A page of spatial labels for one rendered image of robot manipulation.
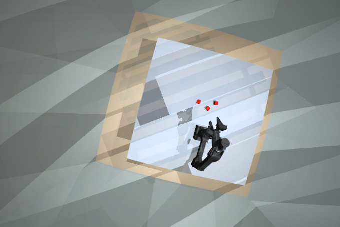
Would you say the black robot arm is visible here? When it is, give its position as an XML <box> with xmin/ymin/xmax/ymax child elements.
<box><xmin>191</xmin><ymin>128</ymin><xmax>230</xmax><ymax>172</ymax></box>

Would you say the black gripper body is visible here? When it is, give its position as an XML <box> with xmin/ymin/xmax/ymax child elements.
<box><xmin>211</xmin><ymin>125</ymin><xmax>227</xmax><ymax>141</ymax></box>

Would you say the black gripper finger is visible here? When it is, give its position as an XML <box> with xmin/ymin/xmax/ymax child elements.
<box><xmin>215</xmin><ymin>117</ymin><xmax>223</xmax><ymax>126</ymax></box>
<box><xmin>208</xmin><ymin>121</ymin><xmax>214</xmax><ymax>130</ymax></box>

